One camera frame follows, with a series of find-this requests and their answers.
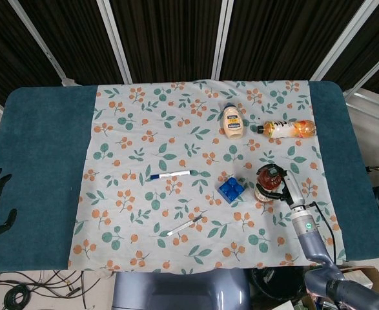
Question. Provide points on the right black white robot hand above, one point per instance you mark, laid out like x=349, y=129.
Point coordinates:
x=294, y=190

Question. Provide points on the brown tea bottle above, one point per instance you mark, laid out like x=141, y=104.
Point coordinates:
x=268, y=182

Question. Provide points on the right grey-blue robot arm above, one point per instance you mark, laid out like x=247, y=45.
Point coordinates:
x=315, y=248

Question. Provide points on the orange juice bottle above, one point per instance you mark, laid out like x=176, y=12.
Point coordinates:
x=286, y=128

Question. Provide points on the cream mayonnaise squeeze bottle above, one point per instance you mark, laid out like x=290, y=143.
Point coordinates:
x=233, y=122

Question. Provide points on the blue toy building block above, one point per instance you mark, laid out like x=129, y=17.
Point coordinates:
x=230, y=190

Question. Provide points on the teal table cover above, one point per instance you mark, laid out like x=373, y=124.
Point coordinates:
x=40, y=161

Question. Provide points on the black waste bin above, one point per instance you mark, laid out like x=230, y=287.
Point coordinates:
x=276, y=284

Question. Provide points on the cardboard box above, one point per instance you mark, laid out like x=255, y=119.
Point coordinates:
x=366, y=277

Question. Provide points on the blue white marker pen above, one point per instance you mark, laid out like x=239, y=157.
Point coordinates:
x=171, y=175

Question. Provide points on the floral print tablecloth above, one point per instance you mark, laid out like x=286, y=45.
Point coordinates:
x=144, y=210

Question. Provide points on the grey-blue robot torso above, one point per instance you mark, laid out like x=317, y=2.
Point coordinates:
x=176, y=290

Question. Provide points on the dark folding screen white frames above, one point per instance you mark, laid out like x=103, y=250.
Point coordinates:
x=170, y=38

